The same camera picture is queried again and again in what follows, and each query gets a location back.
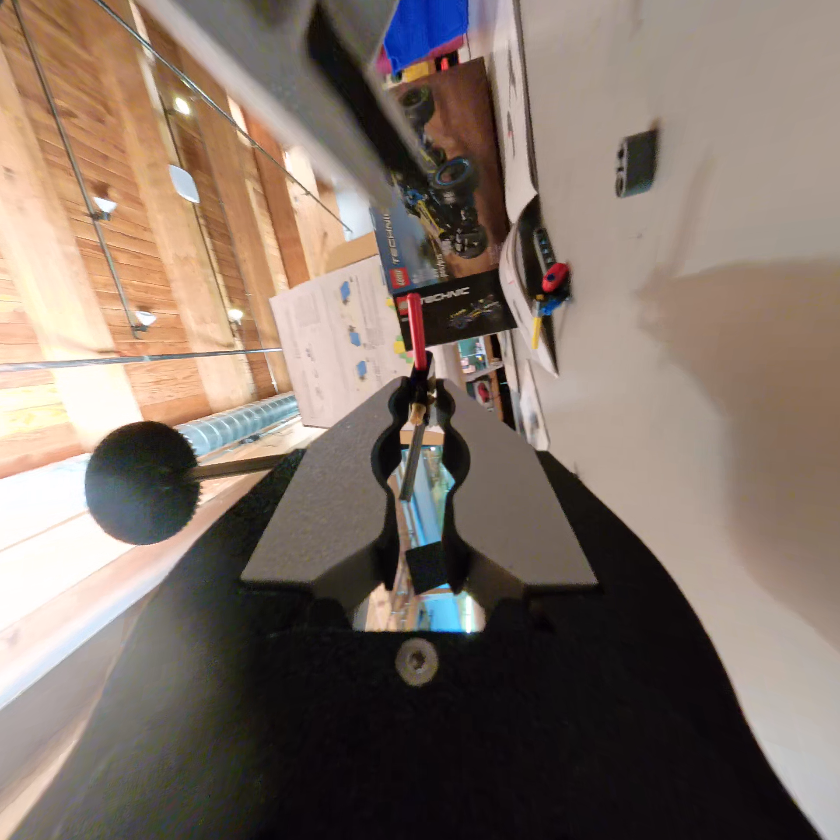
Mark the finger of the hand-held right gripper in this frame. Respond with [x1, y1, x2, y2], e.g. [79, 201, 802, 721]
[134, 0, 432, 211]

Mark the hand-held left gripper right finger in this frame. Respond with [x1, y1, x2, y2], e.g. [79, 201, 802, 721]
[438, 381, 599, 603]

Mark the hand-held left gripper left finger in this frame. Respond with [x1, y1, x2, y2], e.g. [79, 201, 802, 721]
[240, 377, 403, 608]

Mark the tan gear red axle assembly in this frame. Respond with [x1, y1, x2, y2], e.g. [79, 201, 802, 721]
[395, 292, 438, 504]

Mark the lego set box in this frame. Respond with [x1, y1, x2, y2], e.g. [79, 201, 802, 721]
[369, 56, 521, 349]

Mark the dark grey lego connector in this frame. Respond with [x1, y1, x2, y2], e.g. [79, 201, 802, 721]
[614, 128, 660, 199]

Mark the small car cover booklet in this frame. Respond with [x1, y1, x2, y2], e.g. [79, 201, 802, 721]
[517, 377, 551, 437]

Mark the blue plastic bin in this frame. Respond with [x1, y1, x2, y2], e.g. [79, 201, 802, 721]
[382, 0, 471, 74]

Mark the black round knob on rod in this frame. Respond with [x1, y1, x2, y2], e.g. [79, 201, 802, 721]
[84, 420, 311, 547]

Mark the instruction poster board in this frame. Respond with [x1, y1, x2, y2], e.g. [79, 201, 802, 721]
[268, 268, 411, 429]

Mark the black pole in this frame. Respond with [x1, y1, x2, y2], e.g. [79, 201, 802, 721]
[0, 346, 284, 374]

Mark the grey beam yellow axle assembly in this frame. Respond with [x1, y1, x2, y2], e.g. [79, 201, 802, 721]
[524, 223, 573, 352]

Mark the open instruction booklet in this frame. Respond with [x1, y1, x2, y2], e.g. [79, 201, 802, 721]
[489, 0, 573, 379]

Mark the metal air duct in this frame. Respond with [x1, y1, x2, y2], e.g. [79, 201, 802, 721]
[172, 392, 301, 458]

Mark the white wireless access point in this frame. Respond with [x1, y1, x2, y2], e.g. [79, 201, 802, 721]
[166, 163, 202, 206]

